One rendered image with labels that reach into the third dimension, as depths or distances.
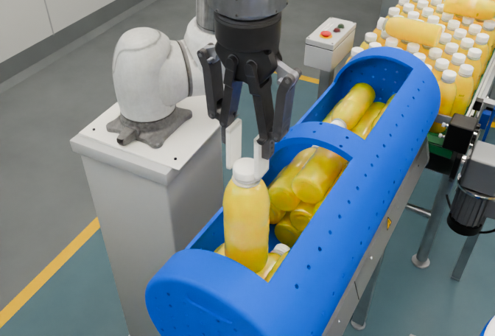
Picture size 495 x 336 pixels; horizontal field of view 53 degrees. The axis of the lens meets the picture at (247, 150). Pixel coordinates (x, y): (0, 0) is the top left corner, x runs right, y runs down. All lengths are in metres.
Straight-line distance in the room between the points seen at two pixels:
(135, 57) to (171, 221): 0.47
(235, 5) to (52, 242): 2.17
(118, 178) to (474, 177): 1.08
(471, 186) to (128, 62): 1.12
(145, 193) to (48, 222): 1.34
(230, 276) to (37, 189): 2.24
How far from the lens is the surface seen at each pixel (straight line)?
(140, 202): 1.44
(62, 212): 2.73
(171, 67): 1.29
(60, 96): 3.65
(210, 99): 0.65
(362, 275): 1.23
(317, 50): 1.69
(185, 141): 1.36
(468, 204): 1.79
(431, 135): 1.65
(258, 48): 0.55
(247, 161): 0.70
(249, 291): 0.75
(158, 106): 1.33
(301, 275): 0.80
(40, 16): 4.08
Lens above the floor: 1.83
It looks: 39 degrees down
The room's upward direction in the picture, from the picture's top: straight up
